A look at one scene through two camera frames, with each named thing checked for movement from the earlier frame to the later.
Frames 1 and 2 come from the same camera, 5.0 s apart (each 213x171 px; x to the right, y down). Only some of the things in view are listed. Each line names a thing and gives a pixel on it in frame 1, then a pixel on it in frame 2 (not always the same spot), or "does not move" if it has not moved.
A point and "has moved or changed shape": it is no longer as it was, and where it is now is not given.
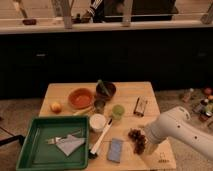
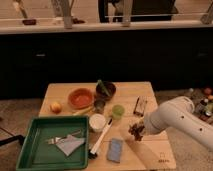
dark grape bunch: x=138 y=140 has moved or changed shape
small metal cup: x=99 y=106 does not move
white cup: x=97 y=122 does not move
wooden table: x=117 y=113 does not move
